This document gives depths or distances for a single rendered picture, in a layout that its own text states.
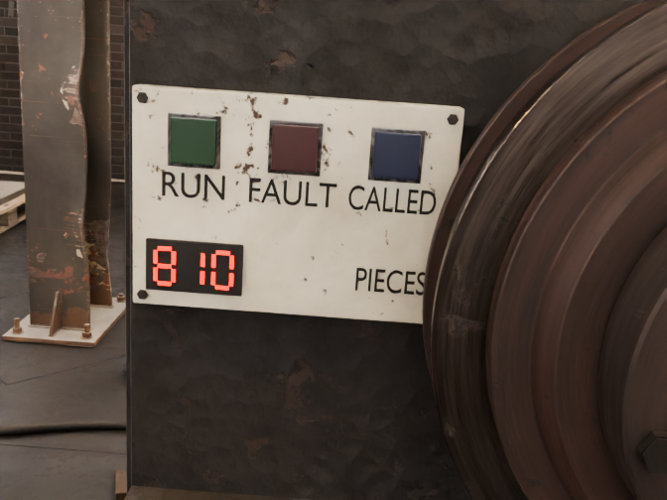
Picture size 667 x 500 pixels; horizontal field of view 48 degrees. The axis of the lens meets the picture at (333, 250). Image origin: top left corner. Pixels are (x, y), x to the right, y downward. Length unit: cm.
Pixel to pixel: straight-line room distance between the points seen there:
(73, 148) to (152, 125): 262
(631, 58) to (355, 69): 22
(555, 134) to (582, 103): 2
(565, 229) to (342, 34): 25
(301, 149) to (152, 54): 14
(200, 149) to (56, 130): 266
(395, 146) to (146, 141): 20
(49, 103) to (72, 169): 27
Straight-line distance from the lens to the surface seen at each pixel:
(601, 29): 54
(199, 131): 60
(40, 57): 324
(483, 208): 47
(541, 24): 62
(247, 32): 61
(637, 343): 43
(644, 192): 45
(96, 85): 349
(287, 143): 59
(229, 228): 61
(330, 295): 62
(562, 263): 46
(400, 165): 59
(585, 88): 47
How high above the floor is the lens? 128
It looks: 15 degrees down
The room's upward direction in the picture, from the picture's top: 4 degrees clockwise
